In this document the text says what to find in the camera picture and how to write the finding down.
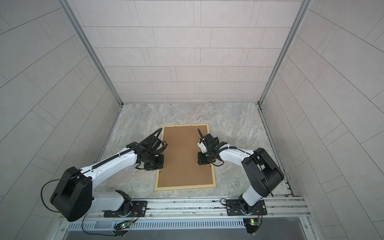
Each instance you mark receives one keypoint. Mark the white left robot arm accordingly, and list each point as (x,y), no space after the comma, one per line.
(76,193)

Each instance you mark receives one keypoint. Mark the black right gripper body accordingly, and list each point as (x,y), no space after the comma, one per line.
(204,158)

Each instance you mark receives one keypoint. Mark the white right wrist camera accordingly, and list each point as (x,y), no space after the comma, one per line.
(202,146)

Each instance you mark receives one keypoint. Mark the light wooden picture frame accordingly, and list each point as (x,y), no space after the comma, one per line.
(157,183)

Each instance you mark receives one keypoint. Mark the aluminium corner post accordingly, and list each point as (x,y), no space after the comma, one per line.
(304,7)
(89,49)

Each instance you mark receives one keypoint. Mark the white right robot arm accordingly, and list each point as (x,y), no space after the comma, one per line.
(263,173)

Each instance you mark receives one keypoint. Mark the right green circuit board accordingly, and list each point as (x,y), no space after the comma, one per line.
(252,225)

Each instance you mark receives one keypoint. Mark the aluminium corner post right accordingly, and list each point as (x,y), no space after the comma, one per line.
(304,7)

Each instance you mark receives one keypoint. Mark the brown cardboard backing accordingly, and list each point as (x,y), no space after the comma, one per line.
(183,156)

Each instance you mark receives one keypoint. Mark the aluminium corner post left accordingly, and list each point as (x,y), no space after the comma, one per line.
(89,49)

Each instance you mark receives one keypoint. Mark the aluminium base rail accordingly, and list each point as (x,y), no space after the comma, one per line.
(212,213)

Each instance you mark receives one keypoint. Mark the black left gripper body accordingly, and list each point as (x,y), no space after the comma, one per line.
(154,162)

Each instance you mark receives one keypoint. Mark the left green circuit board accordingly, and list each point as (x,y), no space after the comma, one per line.
(123,226)

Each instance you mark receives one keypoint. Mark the green circuit board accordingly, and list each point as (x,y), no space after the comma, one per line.
(123,226)
(252,225)

